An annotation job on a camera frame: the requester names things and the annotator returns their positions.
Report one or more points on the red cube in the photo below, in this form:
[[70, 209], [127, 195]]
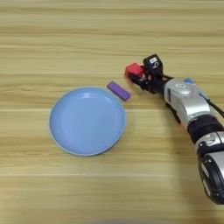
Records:
[[133, 70]]

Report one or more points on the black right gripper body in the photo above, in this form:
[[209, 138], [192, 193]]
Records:
[[153, 83]]

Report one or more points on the light blue round plate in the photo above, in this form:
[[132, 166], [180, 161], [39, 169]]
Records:
[[87, 121]]

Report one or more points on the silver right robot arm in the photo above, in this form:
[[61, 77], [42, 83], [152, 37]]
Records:
[[189, 108]]

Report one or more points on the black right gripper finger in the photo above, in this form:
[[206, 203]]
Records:
[[136, 79]]

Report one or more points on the black box with white label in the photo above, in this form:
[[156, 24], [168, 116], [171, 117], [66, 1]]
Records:
[[153, 64]]

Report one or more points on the purple rectangular block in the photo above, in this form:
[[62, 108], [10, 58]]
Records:
[[118, 91]]

